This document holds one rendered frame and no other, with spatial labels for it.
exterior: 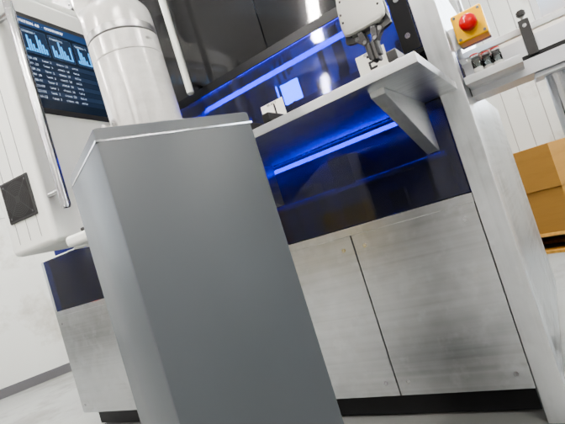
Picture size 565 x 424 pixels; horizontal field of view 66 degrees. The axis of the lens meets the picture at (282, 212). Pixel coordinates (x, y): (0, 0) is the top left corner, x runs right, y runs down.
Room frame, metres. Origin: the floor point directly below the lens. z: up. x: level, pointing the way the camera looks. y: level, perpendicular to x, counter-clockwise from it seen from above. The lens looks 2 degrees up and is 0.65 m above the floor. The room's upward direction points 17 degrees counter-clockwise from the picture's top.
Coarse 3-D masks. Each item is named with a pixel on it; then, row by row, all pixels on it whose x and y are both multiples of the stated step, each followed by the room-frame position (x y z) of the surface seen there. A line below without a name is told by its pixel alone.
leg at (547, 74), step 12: (540, 72) 1.09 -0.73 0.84; (552, 72) 1.09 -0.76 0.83; (564, 72) 1.08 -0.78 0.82; (552, 84) 1.10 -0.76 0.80; (564, 84) 1.08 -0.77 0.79; (552, 96) 1.11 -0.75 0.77; (564, 96) 1.09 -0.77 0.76; (564, 108) 1.09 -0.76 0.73; (564, 120) 1.10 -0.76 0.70; (564, 132) 1.11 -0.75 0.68
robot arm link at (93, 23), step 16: (80, 0) 0.76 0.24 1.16; (96, 0) 0.69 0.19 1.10; (112, 0) 0.69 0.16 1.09; (128, 0) 0.70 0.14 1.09; (80, 16) 0.72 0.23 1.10; (96, 16) 0.69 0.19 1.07; (112, 16) 0.68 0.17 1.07; (128, 16) 0.69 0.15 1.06; (144, 16) 0.72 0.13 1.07; (96, 32) 0.69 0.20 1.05
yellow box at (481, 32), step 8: (472, 8) 1.02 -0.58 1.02; (480, 8) 1.02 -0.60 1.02; (456, 16) 1.04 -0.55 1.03; (480, 16) 1.02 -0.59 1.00; (456, 24) 1.05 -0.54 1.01; (480, 24) 1.02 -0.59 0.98; (456, 32) 1.05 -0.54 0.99; (464, 32) 1.04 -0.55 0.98; (472, 32) 1.03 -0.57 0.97; (480, 32) 1.02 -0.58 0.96; (488, 32) 1.03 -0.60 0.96; (464, 40) 1.04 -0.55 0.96; (472, 40) 1.05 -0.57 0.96; (480, 40) 1.08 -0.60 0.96; (464, 48) 1.10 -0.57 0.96
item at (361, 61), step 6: (366, 54) 1.17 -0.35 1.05; (384, 54) 1.15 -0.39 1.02; (360, 60) 1.19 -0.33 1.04; (366, 60) 1.18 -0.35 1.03; (384, 60) 1.15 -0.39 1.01; (360, 66) 1.19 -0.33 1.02; (366, 66) 1.18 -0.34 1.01; (372, 66) 1.17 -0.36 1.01; (378, 66) 1.16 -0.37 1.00; (360, 72) 1.19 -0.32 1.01; (366, 72) 1.18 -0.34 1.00
